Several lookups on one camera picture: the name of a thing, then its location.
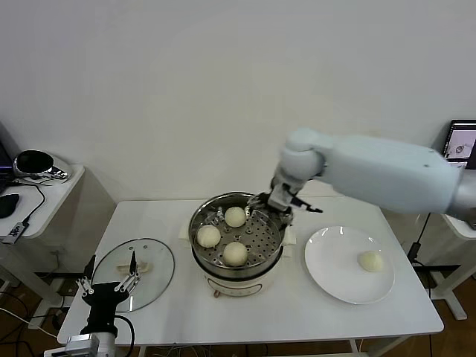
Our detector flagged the stainless perforated steamer basket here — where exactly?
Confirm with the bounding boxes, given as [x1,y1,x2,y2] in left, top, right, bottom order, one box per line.
[188,191,286,274]

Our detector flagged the round glass lid beige handle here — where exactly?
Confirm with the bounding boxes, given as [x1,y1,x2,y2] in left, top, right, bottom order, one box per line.
[91,237,176,312]

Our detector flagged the white steamed baozi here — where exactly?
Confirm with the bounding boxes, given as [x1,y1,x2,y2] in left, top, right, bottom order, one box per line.
[224,206,247,228]
[357,250,385,273]
[222,241,249,267]
[196,224,222,249]

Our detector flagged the dark laptop screen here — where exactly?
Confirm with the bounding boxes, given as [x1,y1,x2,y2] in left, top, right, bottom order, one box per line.
[0,124,16,194]

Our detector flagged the white side table black frame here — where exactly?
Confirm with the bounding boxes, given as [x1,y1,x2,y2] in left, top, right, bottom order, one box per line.
[379,208,476,321]

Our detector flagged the shiny chrome headset device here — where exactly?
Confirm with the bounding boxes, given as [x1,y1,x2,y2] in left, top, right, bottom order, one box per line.
[13,149,72,182]

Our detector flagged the grey usb hub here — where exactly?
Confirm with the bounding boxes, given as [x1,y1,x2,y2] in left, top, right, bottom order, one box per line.
[1,222,30,245]

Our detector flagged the black computer mouse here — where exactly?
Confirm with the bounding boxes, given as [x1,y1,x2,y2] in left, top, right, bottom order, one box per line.
[0,193,19,219]

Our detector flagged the open grey laptop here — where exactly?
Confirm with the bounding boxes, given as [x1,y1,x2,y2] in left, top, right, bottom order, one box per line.
[442,119,476,230]

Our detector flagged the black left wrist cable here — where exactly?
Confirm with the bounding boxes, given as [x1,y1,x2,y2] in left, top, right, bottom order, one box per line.
[113,315,135,357]

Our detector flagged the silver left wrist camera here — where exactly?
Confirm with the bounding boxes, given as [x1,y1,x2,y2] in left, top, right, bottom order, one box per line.
[43,333,97,357]

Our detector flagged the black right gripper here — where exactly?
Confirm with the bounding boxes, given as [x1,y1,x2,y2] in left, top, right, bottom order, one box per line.
[245,189,324,228]

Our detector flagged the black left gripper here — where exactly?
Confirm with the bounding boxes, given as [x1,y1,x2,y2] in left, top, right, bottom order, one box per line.
[76,251,142,335]

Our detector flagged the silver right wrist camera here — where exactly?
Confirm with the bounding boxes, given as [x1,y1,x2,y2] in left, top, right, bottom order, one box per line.
[268,184,295,209]

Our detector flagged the round white plate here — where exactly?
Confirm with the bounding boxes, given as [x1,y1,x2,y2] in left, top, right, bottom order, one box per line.
[304,225,396,306]

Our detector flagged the black cable with adapter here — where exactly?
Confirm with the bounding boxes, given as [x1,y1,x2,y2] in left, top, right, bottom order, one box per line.
[407,212,432,267]

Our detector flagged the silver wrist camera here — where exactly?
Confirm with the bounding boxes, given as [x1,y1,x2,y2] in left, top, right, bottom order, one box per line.
[268,184,295,209]
[43,333,97,357]

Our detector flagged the thin black desk cable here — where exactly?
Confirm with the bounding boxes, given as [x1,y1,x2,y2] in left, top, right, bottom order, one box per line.
[10,177,45,226]

